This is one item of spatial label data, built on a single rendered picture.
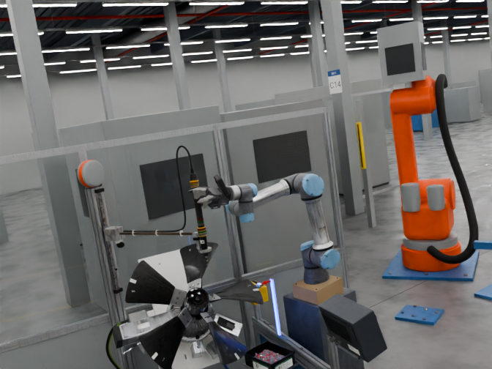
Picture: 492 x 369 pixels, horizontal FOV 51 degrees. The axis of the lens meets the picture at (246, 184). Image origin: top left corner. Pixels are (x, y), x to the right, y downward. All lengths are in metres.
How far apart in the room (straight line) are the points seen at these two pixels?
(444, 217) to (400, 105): 1.33
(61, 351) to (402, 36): 4.53
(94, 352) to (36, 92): 3.92
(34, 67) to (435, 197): 4.81
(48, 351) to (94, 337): 0.26
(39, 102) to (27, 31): 0.81
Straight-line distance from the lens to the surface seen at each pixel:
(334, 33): 9.17
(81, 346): 3.42
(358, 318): 2.18
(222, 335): 2.67
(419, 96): 6.07
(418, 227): 6.13
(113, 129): 5.08
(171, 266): 3.04
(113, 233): 3.01
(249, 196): 2.59
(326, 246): 2.85
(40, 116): 6.63
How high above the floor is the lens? 2.12
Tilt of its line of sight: 8 degrees down
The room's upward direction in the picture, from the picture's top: 8 degrees counter-clockwise
